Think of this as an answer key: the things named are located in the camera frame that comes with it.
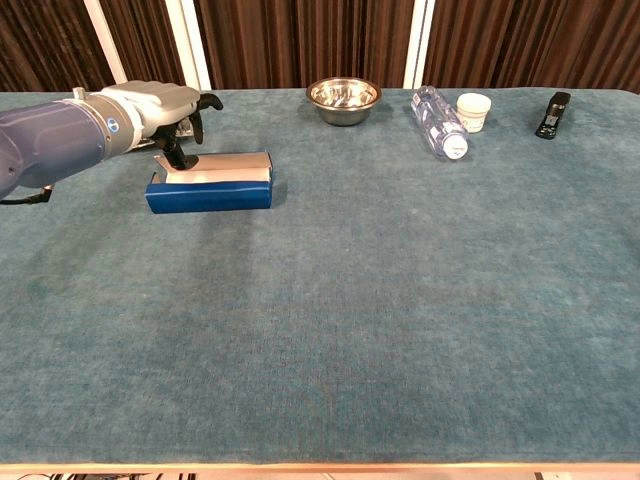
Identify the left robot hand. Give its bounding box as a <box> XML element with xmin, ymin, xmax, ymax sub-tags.
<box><xmin>101</xmin><ymin>81</ymin><xmax>225</xmax><ymax>171</ymax></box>

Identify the blue glasses case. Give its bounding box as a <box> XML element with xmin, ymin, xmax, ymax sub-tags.
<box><xmin>144</xmin><ymin>151</ymin><xmax>275</xmax><ymax>215</ymax></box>

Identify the dark brown curtain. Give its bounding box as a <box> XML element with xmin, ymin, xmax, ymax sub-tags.
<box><xmin>0</xmin><ymin>0</ymin><xmax>640</xmax><ymax>94</ymax></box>

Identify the stainless steel bowl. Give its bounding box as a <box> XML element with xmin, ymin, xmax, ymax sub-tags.
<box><xmin>305</xmin><ymin>76</ymin><xmax>384</xmax><ymax>127</ymax></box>

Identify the teal table cloth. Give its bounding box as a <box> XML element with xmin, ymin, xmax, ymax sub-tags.
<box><xmin>0</xmin><ymin>88</ymin><xmax>640</xmax><ymax>465</ymax></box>

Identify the clear plastic water bottle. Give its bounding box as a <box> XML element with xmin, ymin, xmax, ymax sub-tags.
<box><xmin>410</xmin><ymin>84</ymin><xmax>470</xmax><ymax>161</ymax></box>

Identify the small white jar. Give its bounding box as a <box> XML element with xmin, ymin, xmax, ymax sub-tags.
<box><xmin>455</xmin><ymin>93</ymin><xmax>493</xmax><ymax>135</ymax></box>

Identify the black stapler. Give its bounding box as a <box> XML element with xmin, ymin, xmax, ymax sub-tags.
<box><xmin>534</xmin><ymin>91</ymin><xmax>572</xmax><ymax>141</ymax></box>

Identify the white frame post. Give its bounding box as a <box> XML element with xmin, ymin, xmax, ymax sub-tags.
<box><xmin>402</xmin><ymin>0</ymin><xmax>436</xmax><ymax>91</ymax></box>
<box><xmin>164</xmin><ymin>0</ymin><xmax>212</xmax><ymax>92</ymax></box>
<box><xmin>83</xmin><ymin>0</ymin><xmax>129</xmax><ymax>92</ymax></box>

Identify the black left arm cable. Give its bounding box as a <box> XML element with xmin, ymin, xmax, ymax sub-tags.
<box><xmin>0</xmin><ymin>185</ymin><xmax>55</xmax><ymax>206</ymax></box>

